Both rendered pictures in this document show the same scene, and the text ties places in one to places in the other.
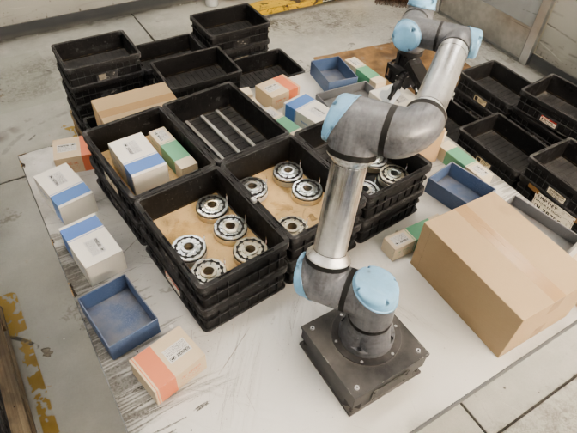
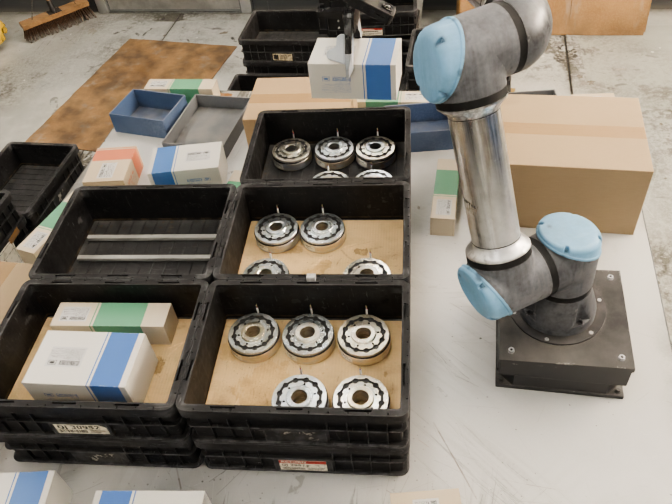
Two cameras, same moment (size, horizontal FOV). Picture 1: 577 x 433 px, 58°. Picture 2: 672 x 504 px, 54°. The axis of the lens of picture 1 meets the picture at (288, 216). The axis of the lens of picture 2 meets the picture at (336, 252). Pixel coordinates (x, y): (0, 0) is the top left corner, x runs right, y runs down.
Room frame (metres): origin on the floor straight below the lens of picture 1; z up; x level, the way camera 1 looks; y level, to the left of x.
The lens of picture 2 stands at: (0.42, 0.63, 1.89)
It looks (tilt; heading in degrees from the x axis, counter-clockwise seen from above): 45 degrees down; 320
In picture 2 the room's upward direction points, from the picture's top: 7 degrees counter-clockwise
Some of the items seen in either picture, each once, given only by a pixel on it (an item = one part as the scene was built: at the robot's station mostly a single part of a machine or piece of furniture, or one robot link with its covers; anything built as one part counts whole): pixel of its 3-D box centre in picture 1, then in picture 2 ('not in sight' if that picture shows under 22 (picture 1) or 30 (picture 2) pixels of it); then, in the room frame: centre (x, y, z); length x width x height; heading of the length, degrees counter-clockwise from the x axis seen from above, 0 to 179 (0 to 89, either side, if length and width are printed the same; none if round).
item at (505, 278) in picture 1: (495, 269); (553, 161); (1.03, -0.65, 0.80); 0.40 x 0.30 x 0.20; 33
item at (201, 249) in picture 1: (188, 247); (299, 398); (0.98, 0.29, 0.86); 0.10 x 0.10 x 0.01
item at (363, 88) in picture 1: (352, 103); (209, 126); (1.99, -0.25, 0.73); 0.27 x 0.20 x 0.05; 121
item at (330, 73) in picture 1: (333, 75); (150, 113); (2.19, -0.16, 0.74); 0.20 x 0.15 x 0.07; 26
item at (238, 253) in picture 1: (250, 250); (363, 335); (0.99, 0.11, 0.86); 0.10 x 0.10 x 0.01
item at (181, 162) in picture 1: (173, 153); (115, 323); (1.40, 0.42, 0.86); 0.24 x 0.06 x 0.06; 40
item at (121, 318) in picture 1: (119, 314); not in sight; (0.81, 0.47, 0.74); 0.20 x 0.15 x 0.07; 42
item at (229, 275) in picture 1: (209, 222); (300, 344); (1.03, 0.23, 0.92); 0.40 x 0.30 x 0.02; 40
